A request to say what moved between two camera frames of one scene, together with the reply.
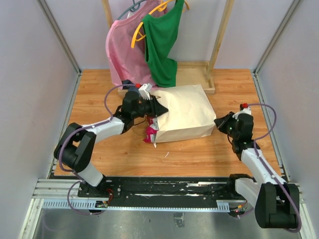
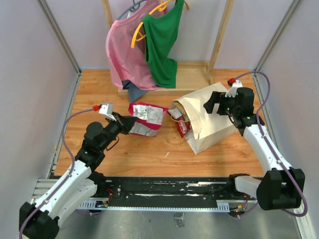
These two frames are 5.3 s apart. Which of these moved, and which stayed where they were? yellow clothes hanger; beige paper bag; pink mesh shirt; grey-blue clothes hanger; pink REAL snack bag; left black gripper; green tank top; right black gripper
Moved: beige paper bag; left black gripper; right black gripper; pink REAL snack bag
Stayed: grey-blue clothes hanger; pink mesh shirt; green tank top; yellow clothes hanger
